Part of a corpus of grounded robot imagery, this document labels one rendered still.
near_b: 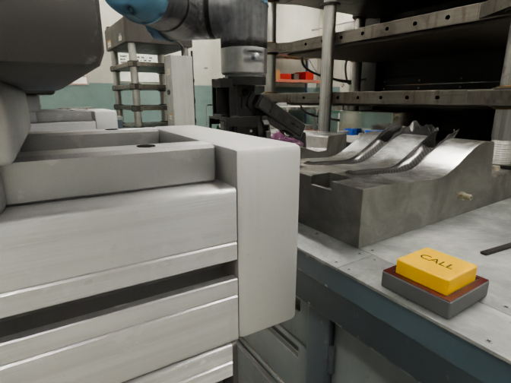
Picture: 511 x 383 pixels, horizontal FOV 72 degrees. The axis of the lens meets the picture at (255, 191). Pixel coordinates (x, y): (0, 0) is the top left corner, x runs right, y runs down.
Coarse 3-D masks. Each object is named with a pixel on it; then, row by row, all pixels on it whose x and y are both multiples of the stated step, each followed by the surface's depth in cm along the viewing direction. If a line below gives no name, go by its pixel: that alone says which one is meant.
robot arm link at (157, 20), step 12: (108, 0) 40; (120, 0) 40; (132, 0) 40; (144, 0) 40; (156, 0) 41; (168, 0) 43; (180, 0) 46; (120, 12) 41; (132, 12) 41; (144, 12) 41; (156, 12) 43; (168, 12) 45; (180, 12) 48; (144, 24) 46; (156, 24) 46; (168, 24) 48; (180, 24) 50
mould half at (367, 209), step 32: (320, 160) 74; (384, 160) 71; (448, 160) 63; (480, 160) 66; (320, 192) 56; (352, 192) 50; (384, 192) 52; (416, 192) 56; (448, 192) 62; (480, 192) 69; (320, 224) 57; (352, 224) 51; (384, 224) 53; (416, 224) 58
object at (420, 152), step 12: (384, 132) 81; (396, 132) 78; (408, 132) 79; (420, 132) 78; (432, 132) 72; (456, 132) 70; (372, 144) 79; (384, 144) 77; (420, 144) 71; (432, 144) 73; (360, 156) 77; (408, 156) 70; (420, 156) 69; (384, 168) 66; (396, 168) 68; (408, 168) 67
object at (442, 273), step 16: (416, 256) 40; (432, 256) 40; (448, 256) 40; (400, 272) 40; (416, 272) 38; (432, 272) 37; (448, 272) 37; (464, 272) 37; (432, 288) 37; (448, 288) 35
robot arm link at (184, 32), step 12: (192, 0) 51; (204, 0) 52; (192, 12) 51; (204, 12) 52; (192, 24) 53; (204, 24) 54; (156, 36) 57; (168, 36) 57; (180, 36) 55; (192, 36) 56; (204, 36) 56
